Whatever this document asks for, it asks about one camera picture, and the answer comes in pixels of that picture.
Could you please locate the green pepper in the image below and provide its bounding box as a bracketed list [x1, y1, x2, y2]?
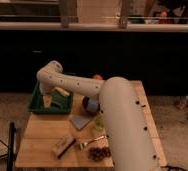
[51, 101, 64, 109]

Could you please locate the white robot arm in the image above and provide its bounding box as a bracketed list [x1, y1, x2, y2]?
[36, 61, 162, 171]

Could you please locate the green plastic tray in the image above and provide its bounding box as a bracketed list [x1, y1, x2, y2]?
[28, 82, 74, 115]

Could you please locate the dark round bowl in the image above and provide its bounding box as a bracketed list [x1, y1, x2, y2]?
[82, 97, 97, 114]

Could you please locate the blue grey cloth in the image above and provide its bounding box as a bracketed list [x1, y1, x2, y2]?
[70, 115, 92, 131]

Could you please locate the blue sponge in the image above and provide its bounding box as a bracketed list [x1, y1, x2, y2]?
[87, 99, 99, 113]

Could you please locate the orange lidded spice jar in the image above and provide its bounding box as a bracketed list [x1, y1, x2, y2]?
[93, 74, 103, 80]

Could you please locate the green plastic cup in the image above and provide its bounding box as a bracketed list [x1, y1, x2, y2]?
[93, 115, 104, 132]

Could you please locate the silver metal fork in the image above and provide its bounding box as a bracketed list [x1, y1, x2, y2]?
[77, 135, 108, 150]

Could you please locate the bunch of dark grapes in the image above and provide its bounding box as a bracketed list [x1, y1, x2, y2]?
[88, 147, 111, 162]

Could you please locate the black chair frame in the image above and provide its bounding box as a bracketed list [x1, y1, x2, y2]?
[0, 122, 16, 171]

